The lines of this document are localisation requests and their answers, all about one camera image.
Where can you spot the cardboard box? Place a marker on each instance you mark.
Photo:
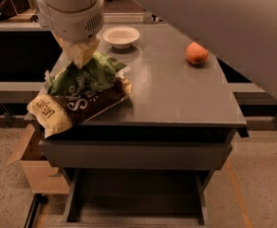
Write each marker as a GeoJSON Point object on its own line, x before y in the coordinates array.
{"type": "Point", "coordinates": [41, 176]}

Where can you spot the green jalapeno chip bag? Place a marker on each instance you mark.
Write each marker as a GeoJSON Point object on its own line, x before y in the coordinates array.
{"type": "Point", "coordinates": [97, 75]}

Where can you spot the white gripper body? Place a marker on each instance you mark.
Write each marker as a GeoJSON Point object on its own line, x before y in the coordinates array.
{"type": "Point", "coordinates": [71, 25]}

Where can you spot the open middle drawer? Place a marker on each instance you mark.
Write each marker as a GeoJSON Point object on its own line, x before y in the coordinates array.
{"type": "Point", "coordinates": [135, 199]}

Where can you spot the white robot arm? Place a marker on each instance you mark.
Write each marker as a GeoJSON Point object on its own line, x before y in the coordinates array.
{"type": "Point", "coordinates": [242, 33]}

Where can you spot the brown yellow chip bag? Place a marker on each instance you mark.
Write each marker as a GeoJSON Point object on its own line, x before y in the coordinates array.
{"type": "Point", "coordinates": [56, 114]}

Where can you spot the orange fruit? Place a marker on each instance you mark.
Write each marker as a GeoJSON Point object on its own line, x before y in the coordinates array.
{"type": "Point", "coordinates": [196, 54]}

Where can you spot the grey drawer cabinet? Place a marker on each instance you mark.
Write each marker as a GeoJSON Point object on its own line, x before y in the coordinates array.
{"type": "Point", "coordinates": [178, 117]}

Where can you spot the white bowl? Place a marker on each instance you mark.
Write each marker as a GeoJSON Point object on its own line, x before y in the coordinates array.
{"type": "Point", "coordinates": [121, 37]}

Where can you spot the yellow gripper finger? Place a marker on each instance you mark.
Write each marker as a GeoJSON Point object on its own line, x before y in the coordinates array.
{"type": "Point", "coordinates": [57, 38]}
{"type": "Point", "coordinates": [80, 53]}

